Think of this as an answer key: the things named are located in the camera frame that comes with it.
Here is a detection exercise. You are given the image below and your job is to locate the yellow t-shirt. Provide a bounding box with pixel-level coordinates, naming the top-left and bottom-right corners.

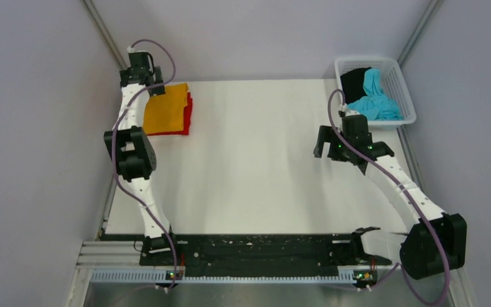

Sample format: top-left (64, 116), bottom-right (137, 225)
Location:
top-left (142, 83), bottom-right (190, 136)

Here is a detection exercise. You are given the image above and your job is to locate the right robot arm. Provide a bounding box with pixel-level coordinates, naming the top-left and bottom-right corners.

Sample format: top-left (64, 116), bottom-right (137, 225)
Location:
top-left (313, 114), bottom-right (467, 280)

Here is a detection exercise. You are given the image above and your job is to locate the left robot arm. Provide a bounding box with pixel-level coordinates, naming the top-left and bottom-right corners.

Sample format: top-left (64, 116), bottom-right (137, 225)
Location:
top-left (104, 49), bottom-right (180, 264)

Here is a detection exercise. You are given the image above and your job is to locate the light blue t-shirt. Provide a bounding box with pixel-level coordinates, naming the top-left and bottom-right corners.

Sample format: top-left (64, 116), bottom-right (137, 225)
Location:
top-left (348, 68), bottom-right (403, 121)

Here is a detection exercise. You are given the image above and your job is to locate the black t-shirt in basket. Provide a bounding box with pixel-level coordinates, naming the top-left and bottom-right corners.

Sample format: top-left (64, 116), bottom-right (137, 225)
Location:
top-left (340, 67), bottom-right (371, 104)

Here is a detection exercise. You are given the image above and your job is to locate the white plastic laundry basket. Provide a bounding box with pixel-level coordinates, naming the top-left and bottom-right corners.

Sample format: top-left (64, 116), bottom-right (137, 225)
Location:
top-left (334, 56), bottom-right (416, 129)

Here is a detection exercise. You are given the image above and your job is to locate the folded red t-shirt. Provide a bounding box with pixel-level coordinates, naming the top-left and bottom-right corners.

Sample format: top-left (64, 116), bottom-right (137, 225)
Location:
top-left (146, 92), bottom-right (194, 137)

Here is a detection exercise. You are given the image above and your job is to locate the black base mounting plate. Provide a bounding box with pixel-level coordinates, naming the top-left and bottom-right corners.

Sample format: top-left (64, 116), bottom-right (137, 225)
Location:
top-left (139, 233), bottom-right (391, 278)

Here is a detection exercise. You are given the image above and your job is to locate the aluminium front rail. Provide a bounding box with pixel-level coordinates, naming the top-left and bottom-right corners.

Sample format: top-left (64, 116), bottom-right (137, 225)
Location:
top-left (75, 239), bottom-right (462, 284)

